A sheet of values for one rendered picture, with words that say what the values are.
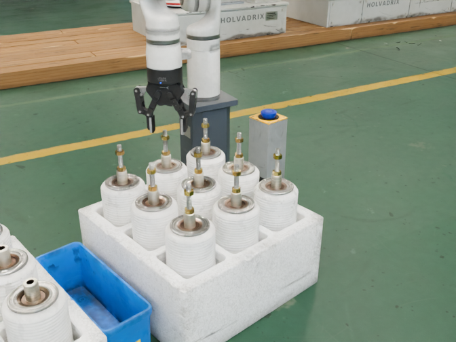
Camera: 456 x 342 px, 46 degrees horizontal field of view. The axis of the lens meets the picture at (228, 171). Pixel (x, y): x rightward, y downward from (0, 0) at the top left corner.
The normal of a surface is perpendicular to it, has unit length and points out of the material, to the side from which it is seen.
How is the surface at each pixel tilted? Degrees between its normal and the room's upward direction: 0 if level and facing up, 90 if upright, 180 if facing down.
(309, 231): 90
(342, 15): 90
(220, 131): 90
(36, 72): 90
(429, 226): 0
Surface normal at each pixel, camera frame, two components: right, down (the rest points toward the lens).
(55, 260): 0.66, 0.30
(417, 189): 0.00, -0.90
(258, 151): -0.74, 0.29
